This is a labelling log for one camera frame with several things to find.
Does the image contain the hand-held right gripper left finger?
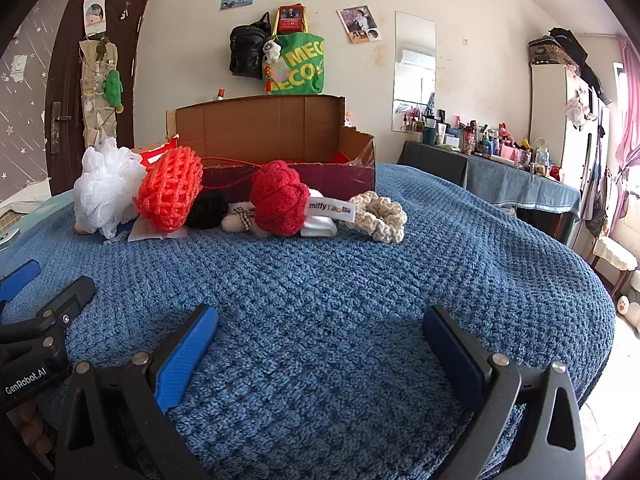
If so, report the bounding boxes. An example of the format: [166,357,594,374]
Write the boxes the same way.
[54,303,219,480]

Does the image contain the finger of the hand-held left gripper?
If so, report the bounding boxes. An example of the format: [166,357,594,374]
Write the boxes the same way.
[0,276,97,361]
[0,260,42,311]

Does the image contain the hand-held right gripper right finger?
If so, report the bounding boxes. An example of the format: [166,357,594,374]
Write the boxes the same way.
[422,305,587,480]

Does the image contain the white plastic packet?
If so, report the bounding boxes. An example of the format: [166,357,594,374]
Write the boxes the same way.
[127,215,188,243]

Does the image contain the white mesh bath pouf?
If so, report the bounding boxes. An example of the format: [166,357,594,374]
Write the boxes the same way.
[74,137,148,239]

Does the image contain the orange mesh bath ball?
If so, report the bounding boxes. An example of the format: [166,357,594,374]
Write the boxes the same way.
[134,146,205,233]

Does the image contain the black yarn pompom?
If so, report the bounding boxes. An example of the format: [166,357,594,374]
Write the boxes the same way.
[186,192,230,229]

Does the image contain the cream crochet scrunchie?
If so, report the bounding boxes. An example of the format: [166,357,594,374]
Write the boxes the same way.
[345,191,408,244]

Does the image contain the red crochet ball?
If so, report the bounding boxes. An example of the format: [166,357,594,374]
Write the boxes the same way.
[249,160,311,237]

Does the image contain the cardboard box red inside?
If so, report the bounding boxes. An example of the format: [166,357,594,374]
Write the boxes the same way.
[127,94,377,202]

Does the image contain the person's left hand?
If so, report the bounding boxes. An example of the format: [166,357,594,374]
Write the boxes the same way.
[7,400,53,458]

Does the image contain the teal pillow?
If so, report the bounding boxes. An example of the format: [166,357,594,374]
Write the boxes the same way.
[17,191,76,233]

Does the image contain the blue knitted blanket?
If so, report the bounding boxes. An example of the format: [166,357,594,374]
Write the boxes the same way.
[0,162,617,480]

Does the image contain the white plastic bag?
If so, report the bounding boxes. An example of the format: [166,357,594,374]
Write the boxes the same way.
[94,127,121,151]

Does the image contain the white plush toy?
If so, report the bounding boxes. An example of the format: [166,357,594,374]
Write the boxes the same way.
[616,292,640,333]

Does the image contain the table with blue cloth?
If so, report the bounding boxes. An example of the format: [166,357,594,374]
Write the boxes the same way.
[400,140,582,241]

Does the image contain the stool with cream cushion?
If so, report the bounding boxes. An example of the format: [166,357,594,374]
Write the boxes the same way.
[592,235,633,286]

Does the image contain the beige hanging door organizer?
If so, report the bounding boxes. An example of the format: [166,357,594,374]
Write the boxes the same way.
[79,35,121,146]

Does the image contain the hanging clothes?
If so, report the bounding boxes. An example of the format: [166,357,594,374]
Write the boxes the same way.
[582,125,621,238]

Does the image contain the green plush toy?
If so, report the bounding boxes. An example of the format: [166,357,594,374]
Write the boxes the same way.
[102,69,126,111]

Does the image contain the row of cosmetic bottles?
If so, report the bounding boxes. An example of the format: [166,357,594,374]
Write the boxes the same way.
[400,109,566,178]

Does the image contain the dark brown door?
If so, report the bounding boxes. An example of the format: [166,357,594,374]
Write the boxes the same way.
[44,0,150,196]

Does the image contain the white wardrobe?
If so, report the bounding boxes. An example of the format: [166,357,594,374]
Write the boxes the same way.
[530,62,611,221]

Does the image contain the door photo card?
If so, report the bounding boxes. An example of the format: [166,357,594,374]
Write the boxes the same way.
[82,0,107,36]

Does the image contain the black backpack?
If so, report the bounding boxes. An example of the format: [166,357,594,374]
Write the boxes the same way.
[229,11,273,80]

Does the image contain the pink curtain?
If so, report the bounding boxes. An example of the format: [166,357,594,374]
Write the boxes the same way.
[614,37,640,181]

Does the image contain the green tote bag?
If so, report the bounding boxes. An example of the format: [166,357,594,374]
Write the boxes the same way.
[262,7,327,96]

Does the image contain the dark patterned suitcase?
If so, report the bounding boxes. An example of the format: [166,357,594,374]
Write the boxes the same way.
[528,35,581,67]

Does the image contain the black clothing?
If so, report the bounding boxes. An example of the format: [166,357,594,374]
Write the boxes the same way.
[549,27,606,106]

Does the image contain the red pouch bag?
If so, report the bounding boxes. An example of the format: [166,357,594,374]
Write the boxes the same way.
[277,4,305,36]

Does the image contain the metal door handle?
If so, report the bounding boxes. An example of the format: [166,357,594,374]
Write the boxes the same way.
[50,102,73,148]

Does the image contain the wall mirror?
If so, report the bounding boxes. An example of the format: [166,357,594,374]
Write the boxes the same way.
[391,10,437,133]

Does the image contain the wall photo poster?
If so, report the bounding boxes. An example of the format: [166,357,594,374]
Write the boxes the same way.
[336,5,383,44]

